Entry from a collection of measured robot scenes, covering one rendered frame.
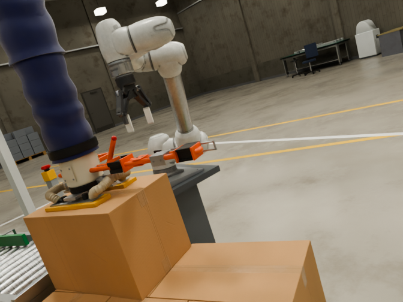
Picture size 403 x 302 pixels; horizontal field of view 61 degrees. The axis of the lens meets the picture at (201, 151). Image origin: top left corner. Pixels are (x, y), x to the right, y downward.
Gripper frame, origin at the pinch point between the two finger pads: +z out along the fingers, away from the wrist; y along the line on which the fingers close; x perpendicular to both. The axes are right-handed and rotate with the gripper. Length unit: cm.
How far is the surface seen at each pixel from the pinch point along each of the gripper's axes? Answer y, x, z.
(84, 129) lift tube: 0.6, -30.4, -4.1
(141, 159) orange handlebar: 3.6, -2.8, 13.2
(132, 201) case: 8.8, -10.4, 28.9
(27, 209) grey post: -152, -362, 91
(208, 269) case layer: 1, 10, 67
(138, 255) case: 16, -11, 50
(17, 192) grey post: -152, -365, 64
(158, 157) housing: 4.1, 6.4, 13.6
